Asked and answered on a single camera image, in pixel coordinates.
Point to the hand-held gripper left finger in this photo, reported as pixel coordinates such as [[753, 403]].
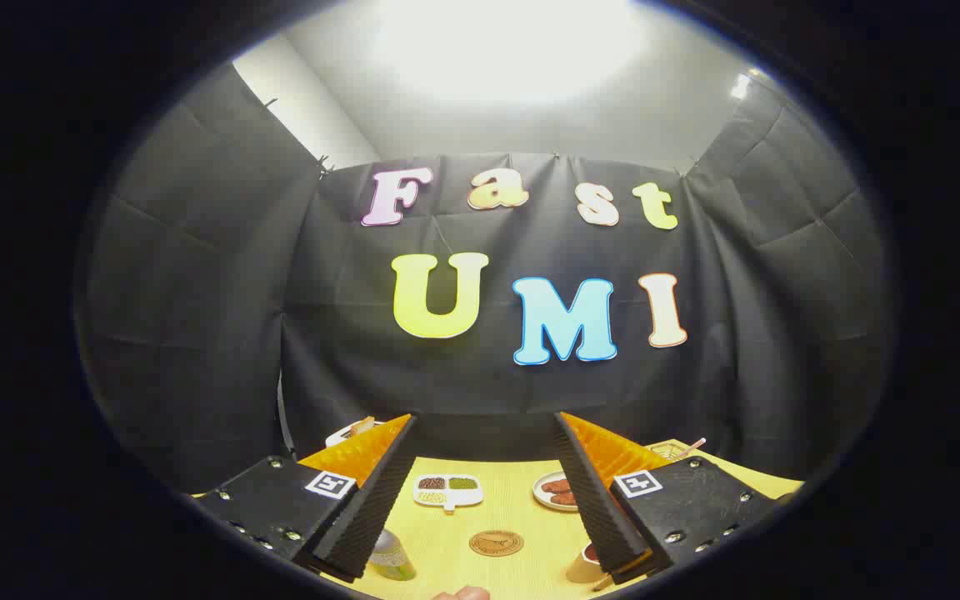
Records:
[[367, 508]]

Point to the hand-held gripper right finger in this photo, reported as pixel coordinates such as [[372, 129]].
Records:
[[601, 508]]

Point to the silver bottle with green label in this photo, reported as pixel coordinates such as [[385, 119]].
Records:
[[390, 557]]

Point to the round cork coaster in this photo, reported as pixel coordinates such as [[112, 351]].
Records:
[[497, 543]]

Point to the red-brown meat piece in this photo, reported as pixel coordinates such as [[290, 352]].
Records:
[[564, 498], [556, 485]]

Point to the white round plate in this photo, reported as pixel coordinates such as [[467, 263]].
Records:
[[541, 493]]

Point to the white toaster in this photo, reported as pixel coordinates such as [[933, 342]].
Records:
[[338, 437]]

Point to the white divided dish of beans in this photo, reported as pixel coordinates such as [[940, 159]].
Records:
[[447, 496]]

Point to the toast slice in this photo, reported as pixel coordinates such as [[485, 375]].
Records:
[[361, 427]]

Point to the wooden table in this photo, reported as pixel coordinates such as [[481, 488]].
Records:
[[497, 512]]

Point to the pink striped straw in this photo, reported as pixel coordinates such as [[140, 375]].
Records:
[[691, 447]]

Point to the black backdrop cloth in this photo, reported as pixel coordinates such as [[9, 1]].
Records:
[[530, 392]]

